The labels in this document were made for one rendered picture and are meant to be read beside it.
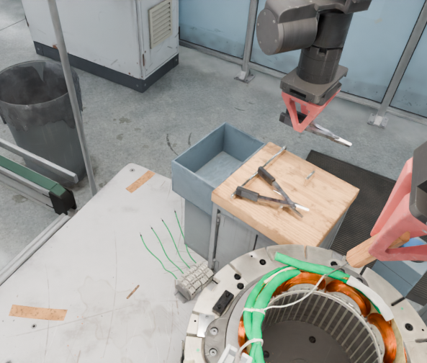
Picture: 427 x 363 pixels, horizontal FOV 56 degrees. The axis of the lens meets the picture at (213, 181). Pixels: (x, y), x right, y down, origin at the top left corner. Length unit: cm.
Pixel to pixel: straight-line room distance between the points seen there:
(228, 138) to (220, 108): 187
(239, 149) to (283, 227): 26
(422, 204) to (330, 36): 34
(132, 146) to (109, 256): 151
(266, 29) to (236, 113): 218
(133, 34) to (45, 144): 100
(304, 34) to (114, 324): 66
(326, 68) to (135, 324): 61
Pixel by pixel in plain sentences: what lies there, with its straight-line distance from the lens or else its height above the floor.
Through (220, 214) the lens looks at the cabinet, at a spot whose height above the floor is 101.
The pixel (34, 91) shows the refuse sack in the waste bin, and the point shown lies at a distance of 224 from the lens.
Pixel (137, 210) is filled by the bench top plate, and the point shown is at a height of 78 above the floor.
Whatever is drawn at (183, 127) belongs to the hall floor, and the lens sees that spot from 256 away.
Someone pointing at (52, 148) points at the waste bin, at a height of 30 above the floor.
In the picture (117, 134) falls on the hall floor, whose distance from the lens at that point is 253.
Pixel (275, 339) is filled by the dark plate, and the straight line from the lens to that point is 62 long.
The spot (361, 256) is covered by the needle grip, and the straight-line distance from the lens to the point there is 37.
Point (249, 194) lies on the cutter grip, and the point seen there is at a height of 109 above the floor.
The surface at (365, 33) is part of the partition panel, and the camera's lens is 270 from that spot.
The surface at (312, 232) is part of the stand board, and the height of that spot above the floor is 106.
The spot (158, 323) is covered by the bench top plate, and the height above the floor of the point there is 78.
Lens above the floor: 158
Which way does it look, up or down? 46 degrees down
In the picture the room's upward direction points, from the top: 5 degrees clockwise
